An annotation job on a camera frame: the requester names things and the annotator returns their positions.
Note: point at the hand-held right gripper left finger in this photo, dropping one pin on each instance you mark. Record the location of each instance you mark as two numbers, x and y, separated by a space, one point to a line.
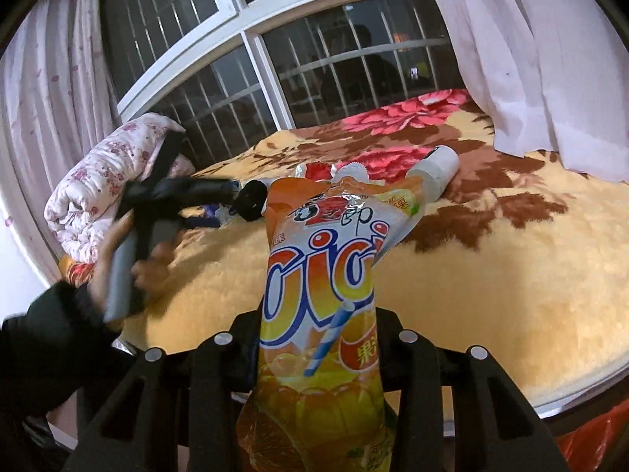
245 334

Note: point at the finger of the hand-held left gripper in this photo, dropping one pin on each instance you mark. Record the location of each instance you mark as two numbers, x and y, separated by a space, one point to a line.
216 191
201 222

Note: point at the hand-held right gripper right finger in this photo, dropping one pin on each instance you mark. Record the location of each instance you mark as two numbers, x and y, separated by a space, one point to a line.
390 339

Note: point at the black round container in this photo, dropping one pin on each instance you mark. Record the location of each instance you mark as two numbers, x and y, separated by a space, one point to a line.
252 200

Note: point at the orange jelly drink pouch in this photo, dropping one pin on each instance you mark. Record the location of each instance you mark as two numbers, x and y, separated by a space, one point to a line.
314 265

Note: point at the white plastic bottle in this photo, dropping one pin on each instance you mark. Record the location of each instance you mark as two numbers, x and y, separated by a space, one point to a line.
435 172

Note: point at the person's left forearm black sleeve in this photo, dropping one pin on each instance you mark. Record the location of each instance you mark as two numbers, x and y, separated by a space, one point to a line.
44 349

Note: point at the person's left hand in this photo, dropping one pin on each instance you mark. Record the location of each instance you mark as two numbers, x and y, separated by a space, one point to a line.
152 270

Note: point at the folded floral quilt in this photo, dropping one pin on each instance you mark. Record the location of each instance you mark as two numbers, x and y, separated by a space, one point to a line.
98 182

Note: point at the red white wrapper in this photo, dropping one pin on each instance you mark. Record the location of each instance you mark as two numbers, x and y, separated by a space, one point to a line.
317 171

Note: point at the yellow floral plush blanket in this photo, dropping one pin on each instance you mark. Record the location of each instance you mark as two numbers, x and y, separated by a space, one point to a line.
491 280

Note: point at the pink floral curtain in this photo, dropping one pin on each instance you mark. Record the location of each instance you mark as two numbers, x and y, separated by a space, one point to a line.
49 108

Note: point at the white framed barred window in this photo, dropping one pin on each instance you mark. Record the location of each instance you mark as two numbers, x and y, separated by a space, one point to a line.
236 14

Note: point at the plain white curtain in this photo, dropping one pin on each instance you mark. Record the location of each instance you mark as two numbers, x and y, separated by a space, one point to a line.
540 59

